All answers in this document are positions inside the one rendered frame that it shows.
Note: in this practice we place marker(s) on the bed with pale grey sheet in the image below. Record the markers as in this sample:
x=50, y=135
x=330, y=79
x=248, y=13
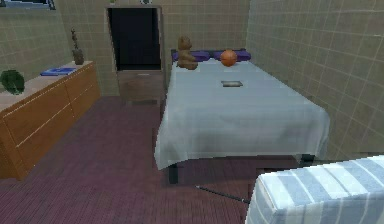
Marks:
x=233, y=113

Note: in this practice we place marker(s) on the small grey flat device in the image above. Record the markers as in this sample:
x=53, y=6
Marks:
x=231, y=83

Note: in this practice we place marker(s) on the purple pillow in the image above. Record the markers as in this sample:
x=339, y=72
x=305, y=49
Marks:
x=244, y=55
x=200, y=55

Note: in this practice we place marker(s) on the brown teddy bear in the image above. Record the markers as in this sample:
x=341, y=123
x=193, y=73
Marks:
x=185, y=55

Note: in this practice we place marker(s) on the orange basketball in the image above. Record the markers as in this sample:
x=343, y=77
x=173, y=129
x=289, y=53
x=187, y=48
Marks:
x=228, y=58

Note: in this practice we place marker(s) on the tall brown open-front cabinet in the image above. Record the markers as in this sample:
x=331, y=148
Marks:
x=138, y=56

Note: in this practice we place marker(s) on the thin black rod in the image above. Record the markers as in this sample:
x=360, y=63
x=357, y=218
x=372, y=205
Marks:
x=221, y=194

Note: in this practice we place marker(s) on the brown vase with twig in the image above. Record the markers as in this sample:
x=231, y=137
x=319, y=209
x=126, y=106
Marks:
x=77, y=53

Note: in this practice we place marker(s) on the blue book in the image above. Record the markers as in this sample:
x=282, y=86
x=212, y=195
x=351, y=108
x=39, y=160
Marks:
x=58, y=71

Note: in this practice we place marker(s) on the brown wooden chest of drawers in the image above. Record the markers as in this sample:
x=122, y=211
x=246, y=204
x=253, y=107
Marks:
x=43, y=116

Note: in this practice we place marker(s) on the blue white striped bed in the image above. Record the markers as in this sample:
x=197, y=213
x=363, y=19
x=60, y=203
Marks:
x=320, y=196

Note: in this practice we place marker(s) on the dark green round plant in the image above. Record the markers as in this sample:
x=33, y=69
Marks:
x=12, y=81

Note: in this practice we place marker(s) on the dark framed window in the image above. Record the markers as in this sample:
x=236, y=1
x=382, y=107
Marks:
x=28, y=4

